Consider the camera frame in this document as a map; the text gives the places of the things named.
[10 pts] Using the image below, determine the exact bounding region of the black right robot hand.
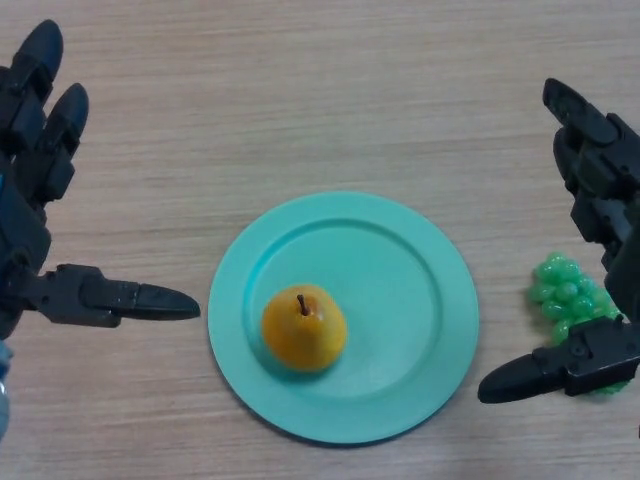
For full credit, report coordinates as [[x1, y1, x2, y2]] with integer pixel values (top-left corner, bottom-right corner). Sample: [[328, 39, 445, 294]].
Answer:
[[477, 77, 640, 405]]

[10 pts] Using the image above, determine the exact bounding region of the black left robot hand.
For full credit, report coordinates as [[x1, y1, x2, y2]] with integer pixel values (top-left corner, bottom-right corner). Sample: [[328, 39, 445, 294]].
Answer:
[[0, 19, 202, 341]]

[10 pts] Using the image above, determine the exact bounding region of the green round plate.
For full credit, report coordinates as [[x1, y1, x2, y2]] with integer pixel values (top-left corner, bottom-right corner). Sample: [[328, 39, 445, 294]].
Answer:
[[207, 192, 480, 445]]

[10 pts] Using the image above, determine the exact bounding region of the green grape bunch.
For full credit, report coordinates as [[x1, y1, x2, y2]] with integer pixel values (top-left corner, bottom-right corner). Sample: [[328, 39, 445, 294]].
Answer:
[[527, 252, 631, 399]]

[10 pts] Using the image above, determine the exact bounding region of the yellow pear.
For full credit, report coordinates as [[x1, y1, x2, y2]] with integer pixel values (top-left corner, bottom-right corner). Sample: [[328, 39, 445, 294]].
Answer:
[[261, 283, 349, 374]]

